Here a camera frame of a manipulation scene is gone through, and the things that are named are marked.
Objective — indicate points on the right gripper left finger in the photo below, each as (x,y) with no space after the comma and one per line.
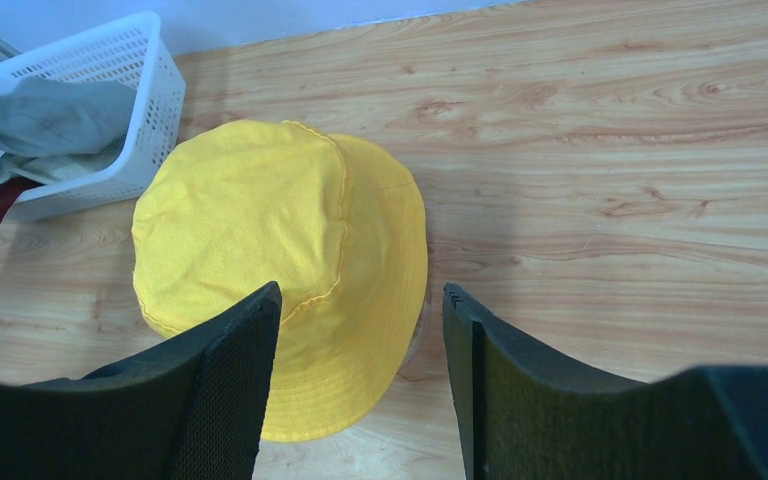
(190,407)

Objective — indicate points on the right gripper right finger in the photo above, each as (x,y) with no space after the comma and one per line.
(528,411)

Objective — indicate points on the yellow hat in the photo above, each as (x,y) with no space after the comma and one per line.
(335,220)

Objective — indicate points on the grey hat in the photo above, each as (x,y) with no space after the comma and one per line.
(52,131)

